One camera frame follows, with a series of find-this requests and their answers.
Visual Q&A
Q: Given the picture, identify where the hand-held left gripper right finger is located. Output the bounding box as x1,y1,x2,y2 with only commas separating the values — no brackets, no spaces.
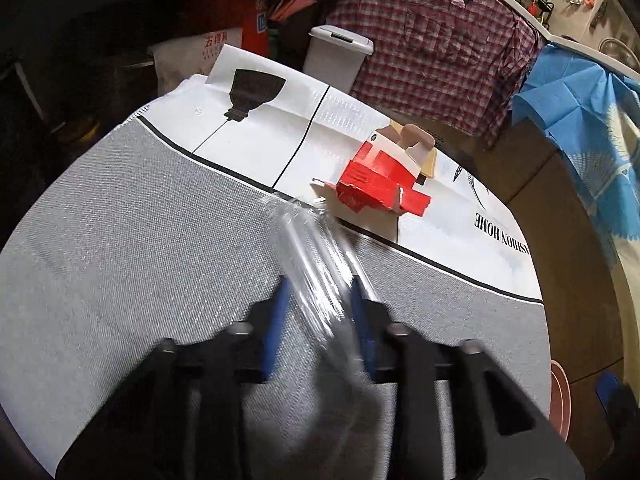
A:
349,276,587,480

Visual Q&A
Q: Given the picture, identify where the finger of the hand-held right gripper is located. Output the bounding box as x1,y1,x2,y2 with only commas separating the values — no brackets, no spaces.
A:
594,371,624,415

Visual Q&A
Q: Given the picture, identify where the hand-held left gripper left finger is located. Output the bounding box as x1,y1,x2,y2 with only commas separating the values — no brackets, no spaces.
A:
55,276,295,480

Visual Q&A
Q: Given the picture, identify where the pink plastic basin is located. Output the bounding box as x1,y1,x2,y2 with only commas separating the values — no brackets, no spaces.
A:
548,359,572,444

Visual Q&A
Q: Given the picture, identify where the clear plastic bottle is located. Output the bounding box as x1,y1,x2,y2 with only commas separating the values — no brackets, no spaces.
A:
259,199,382,396

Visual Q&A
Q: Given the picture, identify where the red white torn carton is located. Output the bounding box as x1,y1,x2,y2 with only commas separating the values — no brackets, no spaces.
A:
309,123,437,219

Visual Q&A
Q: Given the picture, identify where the grey white printed tablecloth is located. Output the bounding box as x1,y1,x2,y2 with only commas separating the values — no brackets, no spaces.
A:
0,43,552,480

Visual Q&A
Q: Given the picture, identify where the brown kitchen cabinet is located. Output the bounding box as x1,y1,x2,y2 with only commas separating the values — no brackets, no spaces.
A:
467,119,633,391

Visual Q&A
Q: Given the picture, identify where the white lidded waste bin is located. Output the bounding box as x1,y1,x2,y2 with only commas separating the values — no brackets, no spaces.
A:
302,24,375,93

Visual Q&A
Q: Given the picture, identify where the blue cream printed cloth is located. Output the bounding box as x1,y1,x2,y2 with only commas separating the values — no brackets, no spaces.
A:
510,41,640,313

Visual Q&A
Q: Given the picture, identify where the white printed sack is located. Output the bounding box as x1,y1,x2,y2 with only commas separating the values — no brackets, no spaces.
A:
147,29,227,97

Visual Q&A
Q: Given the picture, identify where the red plaid shirt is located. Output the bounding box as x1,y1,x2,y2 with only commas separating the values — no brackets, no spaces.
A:
326,0,545,149

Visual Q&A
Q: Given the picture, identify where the red printed sack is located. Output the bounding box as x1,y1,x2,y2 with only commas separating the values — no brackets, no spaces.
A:
191,0,275,62

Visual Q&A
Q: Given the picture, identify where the steel bowl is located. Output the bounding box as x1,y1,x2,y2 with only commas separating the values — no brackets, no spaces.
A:
599,36,640,70

